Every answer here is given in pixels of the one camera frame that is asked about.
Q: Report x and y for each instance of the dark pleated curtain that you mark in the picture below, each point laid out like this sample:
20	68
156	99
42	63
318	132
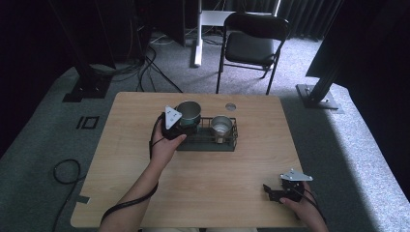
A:
306	16

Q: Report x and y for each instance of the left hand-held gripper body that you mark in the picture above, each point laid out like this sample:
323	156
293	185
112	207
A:
170	129

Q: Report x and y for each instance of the teal metal cup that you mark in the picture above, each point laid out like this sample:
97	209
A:
189	111

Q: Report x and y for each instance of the white desk frame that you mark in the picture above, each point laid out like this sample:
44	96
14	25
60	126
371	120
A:
198	38

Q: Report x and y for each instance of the silver metal cup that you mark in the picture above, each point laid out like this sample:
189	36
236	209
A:
221	129

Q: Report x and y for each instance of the green tape piece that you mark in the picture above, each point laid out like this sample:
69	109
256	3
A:
83	199

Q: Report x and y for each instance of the black metal stand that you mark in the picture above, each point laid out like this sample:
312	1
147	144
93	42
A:
317	96
87	77

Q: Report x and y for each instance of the person's right hand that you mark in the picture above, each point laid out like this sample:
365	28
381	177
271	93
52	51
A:
306	211

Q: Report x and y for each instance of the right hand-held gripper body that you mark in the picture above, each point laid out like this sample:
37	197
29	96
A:
292	191

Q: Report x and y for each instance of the person's left hand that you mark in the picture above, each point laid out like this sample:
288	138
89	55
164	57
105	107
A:
162	150

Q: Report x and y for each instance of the grey table grommet cap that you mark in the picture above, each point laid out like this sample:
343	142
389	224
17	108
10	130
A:
230	106

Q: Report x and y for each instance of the black folding chair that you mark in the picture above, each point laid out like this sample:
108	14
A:
249	48

